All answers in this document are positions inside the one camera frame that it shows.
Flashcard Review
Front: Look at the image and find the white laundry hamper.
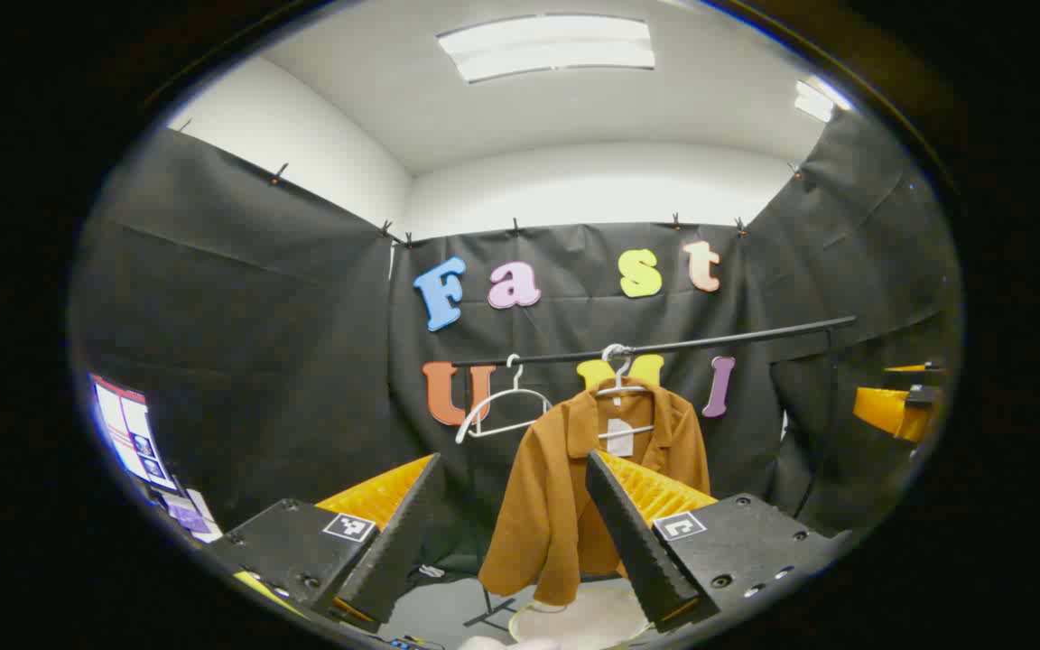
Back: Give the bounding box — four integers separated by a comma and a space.
508, 585, 656, 650

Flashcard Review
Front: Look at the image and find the large ceiling light panel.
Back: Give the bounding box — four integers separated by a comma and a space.
437, 14, 656, 84

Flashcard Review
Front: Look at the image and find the white plastic hanger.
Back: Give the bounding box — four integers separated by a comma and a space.
594, 343, 658, 441
455, 354, 555, 445

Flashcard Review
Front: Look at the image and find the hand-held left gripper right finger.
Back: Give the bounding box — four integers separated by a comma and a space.
583, 449, 851, 635

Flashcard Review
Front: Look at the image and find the small ceiling light panel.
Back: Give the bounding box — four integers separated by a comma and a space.
794, 77, 855, 123

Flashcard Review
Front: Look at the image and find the brown jacket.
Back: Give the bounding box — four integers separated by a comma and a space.
479, 377, 712, 608

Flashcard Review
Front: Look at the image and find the black backdrop cloth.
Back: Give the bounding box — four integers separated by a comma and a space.
69, 108, 963, 579

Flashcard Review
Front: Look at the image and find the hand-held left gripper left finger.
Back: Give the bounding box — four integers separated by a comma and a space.
211, 451, 447, 635

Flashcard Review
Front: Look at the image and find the purple paper sheet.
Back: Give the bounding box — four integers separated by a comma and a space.
159, 487, 225, 544

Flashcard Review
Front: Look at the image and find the black clothes rack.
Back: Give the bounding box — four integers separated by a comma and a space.
452, 315, 858, 629

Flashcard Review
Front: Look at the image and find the wall poster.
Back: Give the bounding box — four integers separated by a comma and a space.
89, 374, 180, 494

